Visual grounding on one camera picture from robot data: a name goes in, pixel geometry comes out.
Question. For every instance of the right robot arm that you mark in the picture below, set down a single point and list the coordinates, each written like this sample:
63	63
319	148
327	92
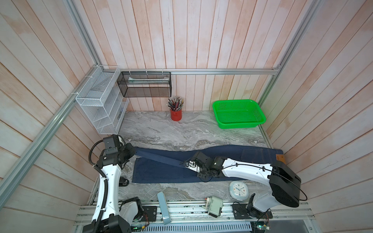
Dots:
283	185

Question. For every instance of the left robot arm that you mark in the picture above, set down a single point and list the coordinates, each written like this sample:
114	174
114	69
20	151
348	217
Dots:
111	215

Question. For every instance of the coloured pencils bunch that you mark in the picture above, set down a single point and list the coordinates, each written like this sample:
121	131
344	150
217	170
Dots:
175	103

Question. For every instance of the black mesh wall basket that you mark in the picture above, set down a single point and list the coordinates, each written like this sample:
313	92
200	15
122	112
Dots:
145	84

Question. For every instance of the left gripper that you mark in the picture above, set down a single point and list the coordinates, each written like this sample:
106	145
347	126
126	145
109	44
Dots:
132	151

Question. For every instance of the aluminium frame rail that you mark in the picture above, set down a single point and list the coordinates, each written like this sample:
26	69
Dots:
244	71

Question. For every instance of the red pencil cup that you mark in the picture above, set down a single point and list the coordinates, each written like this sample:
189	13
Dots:
176	115

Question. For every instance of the dark blue denim trousers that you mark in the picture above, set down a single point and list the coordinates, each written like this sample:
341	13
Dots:
163	166

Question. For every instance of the grey white small device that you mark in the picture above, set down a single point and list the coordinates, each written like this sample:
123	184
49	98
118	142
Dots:
214	206

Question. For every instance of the white alarm clock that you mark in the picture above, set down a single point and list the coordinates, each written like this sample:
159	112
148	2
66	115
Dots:
238	190

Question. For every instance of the green plastic basket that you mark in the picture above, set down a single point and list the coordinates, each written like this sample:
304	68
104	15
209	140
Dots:
237	114

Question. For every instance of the light blue flat block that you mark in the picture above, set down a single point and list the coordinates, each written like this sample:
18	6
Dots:
164	208

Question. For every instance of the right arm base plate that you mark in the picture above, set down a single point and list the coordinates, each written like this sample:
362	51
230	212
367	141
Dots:
239	211

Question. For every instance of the white wire mesh shelf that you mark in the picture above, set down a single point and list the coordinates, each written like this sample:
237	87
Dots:
102	100

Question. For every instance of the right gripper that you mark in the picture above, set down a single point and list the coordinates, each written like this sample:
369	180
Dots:
201	175

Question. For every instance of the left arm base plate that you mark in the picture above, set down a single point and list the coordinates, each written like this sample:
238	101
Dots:
149	214

